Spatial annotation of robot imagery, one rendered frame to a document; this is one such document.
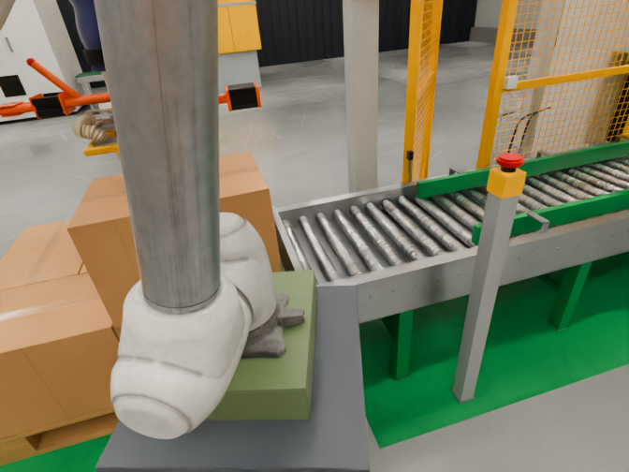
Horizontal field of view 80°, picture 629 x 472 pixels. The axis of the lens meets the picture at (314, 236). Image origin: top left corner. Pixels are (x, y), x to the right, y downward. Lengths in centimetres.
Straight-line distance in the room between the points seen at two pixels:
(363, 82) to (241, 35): 635
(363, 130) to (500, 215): 149
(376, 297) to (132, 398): 101
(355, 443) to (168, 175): 58
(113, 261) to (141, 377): 83
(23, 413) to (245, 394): 121
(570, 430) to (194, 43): 177
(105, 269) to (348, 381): 85
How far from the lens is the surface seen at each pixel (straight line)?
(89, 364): 165
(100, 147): 127
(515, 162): 116
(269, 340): 80
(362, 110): 250
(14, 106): 144
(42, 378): 172
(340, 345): 93
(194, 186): 41
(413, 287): 146
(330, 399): 84
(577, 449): 183
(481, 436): 173
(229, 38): 864
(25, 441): 199
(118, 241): 130
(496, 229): 124
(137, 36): 37
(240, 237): 67
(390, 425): 169
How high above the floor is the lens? 144
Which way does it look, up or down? 32 degrees down
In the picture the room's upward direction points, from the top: 5 degrees counter-clockwise
